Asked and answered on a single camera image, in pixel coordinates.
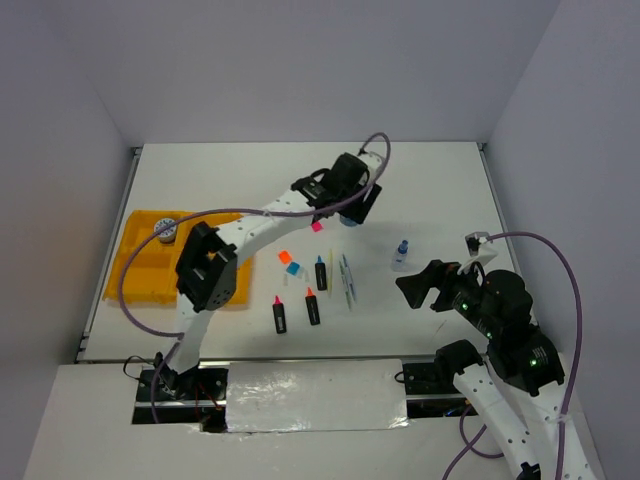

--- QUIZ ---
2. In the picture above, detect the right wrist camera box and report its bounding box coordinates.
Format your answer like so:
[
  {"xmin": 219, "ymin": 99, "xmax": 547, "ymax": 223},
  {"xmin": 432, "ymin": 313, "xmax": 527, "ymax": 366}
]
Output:
[{"xmin": 458, "ymin": 232, "xmax": 497, "ymax": 275}]

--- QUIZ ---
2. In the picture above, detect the grey-blue round tin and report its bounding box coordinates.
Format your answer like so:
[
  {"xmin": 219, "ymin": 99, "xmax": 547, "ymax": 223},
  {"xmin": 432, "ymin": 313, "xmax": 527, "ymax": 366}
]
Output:
[{"xmin": 154, "ymin": 217, "xmax": 178, "ymax": 244}]

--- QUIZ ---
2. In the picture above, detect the white pen right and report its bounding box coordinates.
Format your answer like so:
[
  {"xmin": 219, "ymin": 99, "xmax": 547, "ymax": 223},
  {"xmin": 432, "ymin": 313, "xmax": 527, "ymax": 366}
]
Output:
[{"xmin": 342, "ymin": 253, "xmax": 357, "ymax": 303}]

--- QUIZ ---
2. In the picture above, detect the silver foil covered plate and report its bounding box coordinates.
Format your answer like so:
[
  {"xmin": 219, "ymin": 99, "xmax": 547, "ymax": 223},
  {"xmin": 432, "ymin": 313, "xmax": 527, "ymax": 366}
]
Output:
[{"xmin": 225, "ymin": 359, "xmax": 409, "ymax": 433}]

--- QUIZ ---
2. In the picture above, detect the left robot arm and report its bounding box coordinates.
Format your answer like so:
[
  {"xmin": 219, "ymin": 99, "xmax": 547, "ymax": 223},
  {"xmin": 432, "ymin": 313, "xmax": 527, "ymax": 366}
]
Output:
[{"xmin": 149, "ymin": 150, "xmax": 389, "ymax": 399}]

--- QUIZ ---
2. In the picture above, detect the orange plastic sorting tray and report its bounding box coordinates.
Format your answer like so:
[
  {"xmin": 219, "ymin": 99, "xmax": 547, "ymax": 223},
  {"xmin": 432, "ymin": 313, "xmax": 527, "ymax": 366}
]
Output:
[{"xmin": 102, "ymin": 210, "xmax": 255, "ymax": 307}]

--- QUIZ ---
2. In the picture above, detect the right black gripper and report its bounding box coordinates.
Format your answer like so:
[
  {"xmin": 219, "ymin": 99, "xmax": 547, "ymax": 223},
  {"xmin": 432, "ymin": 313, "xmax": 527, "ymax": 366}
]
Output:
[{"xmin": 394, "ymin": 254, "xmax": 498, "ymax": 335}]

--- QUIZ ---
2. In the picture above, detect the blue round tin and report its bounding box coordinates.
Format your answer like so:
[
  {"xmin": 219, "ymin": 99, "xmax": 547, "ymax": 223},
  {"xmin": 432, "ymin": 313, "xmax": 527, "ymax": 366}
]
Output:
[{"xmin": 340, "ymin": 216, "xmax": 358, "ymax": 227}]

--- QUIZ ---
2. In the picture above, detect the white pen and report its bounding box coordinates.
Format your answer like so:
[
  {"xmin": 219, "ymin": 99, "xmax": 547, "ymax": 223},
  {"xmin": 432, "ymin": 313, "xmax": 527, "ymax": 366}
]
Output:
[
  {"xmin": 338, "ymin": 260, "xmax": 353, "ymax": 311},
  {"xmin": 342, "ymin": 253, "xmax": 357, "ymax": 303}
]

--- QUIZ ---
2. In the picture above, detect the blue highlighter cap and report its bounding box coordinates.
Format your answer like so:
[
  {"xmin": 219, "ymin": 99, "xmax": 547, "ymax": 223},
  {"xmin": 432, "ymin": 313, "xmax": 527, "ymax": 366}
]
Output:
[{"xmin": 285, "ymin": 261, "xmax": 308, "ymax": 278}]

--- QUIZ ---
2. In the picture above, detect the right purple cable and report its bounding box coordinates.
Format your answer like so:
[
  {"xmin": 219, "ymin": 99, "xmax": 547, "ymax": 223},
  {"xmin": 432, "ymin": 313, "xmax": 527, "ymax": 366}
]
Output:
[{"xmin": 439, "ymin": 230, "xmax": 584, "ymax": 480}]

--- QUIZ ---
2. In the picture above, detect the blue tipped black highlighter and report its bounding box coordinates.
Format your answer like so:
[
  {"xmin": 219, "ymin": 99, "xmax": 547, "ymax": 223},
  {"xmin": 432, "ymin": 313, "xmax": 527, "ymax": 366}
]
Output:
[{"xmin": 314, "ymin": 256, "xmax": 328, "ymax": 291}]

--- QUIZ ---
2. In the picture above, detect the small clear spray bottle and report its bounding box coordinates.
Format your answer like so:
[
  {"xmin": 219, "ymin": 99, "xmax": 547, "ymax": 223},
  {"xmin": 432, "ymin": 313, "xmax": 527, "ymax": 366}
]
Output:
[{"xmin": 391, "ymin": 240, "xmax": 409, "ymax": 271}]

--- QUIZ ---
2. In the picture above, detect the orange highlighter cap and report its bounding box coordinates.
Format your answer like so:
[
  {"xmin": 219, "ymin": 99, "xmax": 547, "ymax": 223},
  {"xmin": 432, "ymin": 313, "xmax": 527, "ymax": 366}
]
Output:
[{"xmin": 278, "ymin": 250, "xmax": 292, "ymax": 264}]

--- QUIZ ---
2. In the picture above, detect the white pen left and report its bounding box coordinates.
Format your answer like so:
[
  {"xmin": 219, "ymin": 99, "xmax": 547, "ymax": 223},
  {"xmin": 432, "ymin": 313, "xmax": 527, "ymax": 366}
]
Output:
[{"xmin": 338, "ymin": 260, "xmax": 353, "ymax": 311}]

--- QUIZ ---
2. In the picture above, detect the yellow thin pen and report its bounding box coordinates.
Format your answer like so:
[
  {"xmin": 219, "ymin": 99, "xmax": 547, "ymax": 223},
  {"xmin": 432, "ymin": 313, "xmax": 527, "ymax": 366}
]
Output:
[{"xmin": 326, "ymin": 248, "xmax": 334, "ymax": 298}]

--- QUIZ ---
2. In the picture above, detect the purple cable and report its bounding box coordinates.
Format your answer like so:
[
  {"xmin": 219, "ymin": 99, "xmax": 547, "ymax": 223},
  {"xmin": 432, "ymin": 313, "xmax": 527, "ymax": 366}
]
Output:
[
  {"xmin": 117, "ymin": 132, "xmax": 391, "ymax": 426},
  {"xmin": 439, "ymin": 230, "xmax": 584, "ymax": 480}
]

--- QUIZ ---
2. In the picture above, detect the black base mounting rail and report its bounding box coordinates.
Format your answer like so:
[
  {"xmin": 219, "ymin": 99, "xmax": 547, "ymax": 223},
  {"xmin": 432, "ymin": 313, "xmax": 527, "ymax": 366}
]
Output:
[{"xmin": 131, "ymin": 362, "xmax": 467, "ymax": 433}]

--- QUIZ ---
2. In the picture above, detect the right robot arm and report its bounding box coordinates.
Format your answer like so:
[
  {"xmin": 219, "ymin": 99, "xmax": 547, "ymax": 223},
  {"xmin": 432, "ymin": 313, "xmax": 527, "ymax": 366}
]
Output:
[{"xmin": 395, "ymin": 260, "xmax": 596, "ymax": 479}]

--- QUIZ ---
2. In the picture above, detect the orange black highlighter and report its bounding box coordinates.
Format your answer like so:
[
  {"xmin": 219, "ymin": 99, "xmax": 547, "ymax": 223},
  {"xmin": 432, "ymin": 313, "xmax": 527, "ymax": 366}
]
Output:
[{"xmin": 305, "ymin": 287, "xmax": 321, "ymax": 326}]

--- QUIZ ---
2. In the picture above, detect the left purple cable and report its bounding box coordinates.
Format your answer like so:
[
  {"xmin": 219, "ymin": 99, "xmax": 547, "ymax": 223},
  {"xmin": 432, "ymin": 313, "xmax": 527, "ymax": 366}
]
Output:
[{"xmin": 117, "ymin": 132, "xmax": 391, "ymax": 426}]

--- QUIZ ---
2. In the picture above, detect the pink black highlighter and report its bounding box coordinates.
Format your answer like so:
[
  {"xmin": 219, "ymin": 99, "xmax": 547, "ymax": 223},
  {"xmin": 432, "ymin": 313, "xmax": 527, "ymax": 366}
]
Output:
[{"xmin": 272, "ymin": 295, "xmax": 287, "ymax": 334}]

